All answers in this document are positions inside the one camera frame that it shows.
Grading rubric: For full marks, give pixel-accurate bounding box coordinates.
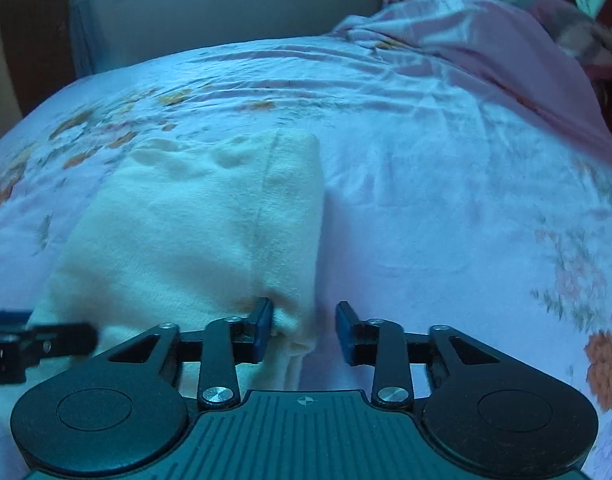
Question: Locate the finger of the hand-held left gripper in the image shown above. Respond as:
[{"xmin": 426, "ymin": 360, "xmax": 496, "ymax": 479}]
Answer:
[
  {"xmin": 0, "ymin": 309, "xmax": 34, "ymax": 333},
  {"xmin": 0, "ymin": 322, "xmax": 98, "ymax": 386}
]

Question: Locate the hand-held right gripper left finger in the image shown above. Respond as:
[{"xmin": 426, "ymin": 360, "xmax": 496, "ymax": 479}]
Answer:
[{"xmin": 108, "ymin": 297, "xmax": 275, "ymax": 411}]

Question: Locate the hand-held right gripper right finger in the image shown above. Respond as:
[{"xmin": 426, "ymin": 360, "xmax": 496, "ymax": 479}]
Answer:
[{"xmin": 335, "ymin": 301, "xmax": 501, "ymax": 406}]

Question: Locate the cream knitted sweater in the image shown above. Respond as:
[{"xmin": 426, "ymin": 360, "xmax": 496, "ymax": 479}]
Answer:
[{"xmin": 0, "ymin": 130, "xmax": 327, "ymax": 426}]

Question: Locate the floral bed sheet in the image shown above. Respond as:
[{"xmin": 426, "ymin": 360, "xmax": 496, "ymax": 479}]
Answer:
[{"xmin": 0, "ymin": 35, "xmax": 612, "ymax": 480}]

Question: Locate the teal curtain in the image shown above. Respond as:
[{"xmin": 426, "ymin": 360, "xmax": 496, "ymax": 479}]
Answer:
[{"xmin": 68, "ymin": 0, "xmax": 103, "ymax": 77}]

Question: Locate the pink cloth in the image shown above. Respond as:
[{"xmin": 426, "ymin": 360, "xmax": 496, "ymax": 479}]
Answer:
[{"xmin": 331, "ymin": 0, "xmax": 612, "ymax": 151}]

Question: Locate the striped floral pillow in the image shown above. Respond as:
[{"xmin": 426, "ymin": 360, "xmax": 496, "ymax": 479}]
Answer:
[{"xmin": 383, "ymin": 0, "xmax": 612, "ymax": 81}]

